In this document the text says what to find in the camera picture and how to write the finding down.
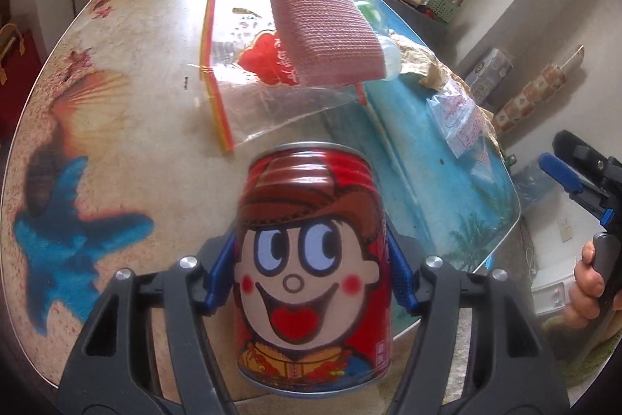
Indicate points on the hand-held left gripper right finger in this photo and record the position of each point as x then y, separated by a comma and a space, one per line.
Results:
401, 279

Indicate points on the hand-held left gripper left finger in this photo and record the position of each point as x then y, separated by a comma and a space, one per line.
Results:
221, 271

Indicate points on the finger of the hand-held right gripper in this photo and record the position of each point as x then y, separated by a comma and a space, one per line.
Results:
590, 202
559, 169

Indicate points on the red cartoon face can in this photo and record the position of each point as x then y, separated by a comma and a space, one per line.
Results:
311, 201

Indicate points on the clear plastic bag red label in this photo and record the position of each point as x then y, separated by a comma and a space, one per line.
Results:
252, 104

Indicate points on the person's right hand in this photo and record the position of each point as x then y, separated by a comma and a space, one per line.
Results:
583, 293

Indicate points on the orange patterned tissue pack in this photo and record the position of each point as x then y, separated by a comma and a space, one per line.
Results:
532, 96

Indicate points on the white drawer unit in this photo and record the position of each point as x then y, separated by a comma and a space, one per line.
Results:
549, 293

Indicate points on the green rug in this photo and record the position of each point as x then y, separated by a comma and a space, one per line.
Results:
597, 361

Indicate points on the small clear bag red print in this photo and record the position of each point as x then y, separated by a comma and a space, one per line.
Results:
457, 118

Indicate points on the white tissue pack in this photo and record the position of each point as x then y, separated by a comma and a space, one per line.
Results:
488, 72

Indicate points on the crumpled beige paper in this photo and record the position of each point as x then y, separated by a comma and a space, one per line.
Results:
422, 55

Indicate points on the green perforated basket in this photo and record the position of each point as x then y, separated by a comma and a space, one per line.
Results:
440, 5

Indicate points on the pink scouring sponge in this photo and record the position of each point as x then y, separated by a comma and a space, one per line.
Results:
320, 31

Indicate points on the dark red box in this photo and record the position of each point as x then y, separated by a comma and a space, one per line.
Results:
19, 104

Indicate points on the white wall socket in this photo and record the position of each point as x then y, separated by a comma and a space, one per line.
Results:
566, 230

